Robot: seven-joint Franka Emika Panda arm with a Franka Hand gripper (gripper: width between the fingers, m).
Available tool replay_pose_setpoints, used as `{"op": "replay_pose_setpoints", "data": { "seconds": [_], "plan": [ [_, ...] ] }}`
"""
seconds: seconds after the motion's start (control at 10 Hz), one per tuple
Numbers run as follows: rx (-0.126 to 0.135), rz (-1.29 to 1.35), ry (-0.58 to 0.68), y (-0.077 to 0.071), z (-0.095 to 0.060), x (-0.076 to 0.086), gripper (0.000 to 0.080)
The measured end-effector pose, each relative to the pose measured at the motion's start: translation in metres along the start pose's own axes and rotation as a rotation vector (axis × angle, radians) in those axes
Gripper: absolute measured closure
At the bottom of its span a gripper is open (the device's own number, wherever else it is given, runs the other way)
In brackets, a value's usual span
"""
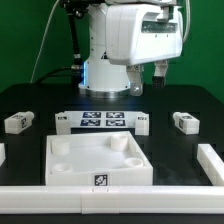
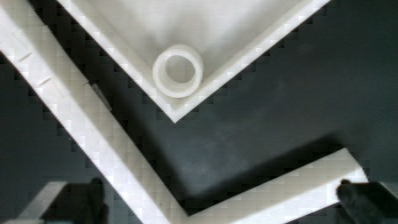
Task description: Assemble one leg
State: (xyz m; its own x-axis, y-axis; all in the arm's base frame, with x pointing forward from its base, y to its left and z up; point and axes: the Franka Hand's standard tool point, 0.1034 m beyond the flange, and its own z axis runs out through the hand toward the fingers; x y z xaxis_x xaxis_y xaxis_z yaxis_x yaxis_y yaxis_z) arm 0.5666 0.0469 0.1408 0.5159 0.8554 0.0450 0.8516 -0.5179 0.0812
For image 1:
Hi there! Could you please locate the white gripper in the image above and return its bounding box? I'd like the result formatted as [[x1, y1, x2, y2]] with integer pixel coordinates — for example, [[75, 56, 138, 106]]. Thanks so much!
[[106, 4, 183, 96]]

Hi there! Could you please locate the white square tabletop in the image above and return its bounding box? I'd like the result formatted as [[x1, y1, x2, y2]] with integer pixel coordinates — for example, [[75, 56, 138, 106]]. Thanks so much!
[[45, 131, 153, 186]]

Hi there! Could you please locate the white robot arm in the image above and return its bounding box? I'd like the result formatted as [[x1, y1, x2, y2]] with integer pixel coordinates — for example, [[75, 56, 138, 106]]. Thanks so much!
[[79, 0, 183, 98]]

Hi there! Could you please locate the apriltag marker sheet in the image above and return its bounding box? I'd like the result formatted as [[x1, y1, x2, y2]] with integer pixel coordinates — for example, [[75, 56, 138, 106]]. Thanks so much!
[[65, 111, 145, 128]]

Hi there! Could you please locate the black cable hose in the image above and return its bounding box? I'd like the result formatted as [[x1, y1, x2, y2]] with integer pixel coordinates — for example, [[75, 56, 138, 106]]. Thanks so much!
[[34, 0, 90, 84]]

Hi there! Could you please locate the white thin cable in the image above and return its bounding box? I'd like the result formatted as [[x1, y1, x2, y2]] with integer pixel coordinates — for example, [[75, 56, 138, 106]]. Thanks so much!
[[29, 0, 61, 84]]

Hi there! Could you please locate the white right obstacle rail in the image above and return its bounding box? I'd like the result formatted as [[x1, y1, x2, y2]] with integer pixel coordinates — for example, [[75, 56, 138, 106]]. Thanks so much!
[[197, 144, 224, 187]]

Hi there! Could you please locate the white obstacle rail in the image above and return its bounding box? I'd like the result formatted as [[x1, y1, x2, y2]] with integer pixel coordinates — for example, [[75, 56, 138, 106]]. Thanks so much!
[[197, 144, 224, 187], [0, 186, 224, 214], [0, 143, 6, 166]]

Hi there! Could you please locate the white front obstacle rail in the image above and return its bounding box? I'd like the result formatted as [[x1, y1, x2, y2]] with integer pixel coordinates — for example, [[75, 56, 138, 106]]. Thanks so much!
[[0, 186, 224, 214]]

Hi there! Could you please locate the white left obstacle rail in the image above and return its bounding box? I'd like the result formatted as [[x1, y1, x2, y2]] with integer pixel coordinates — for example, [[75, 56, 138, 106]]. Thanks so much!
[[0, 143, 6, 166]]

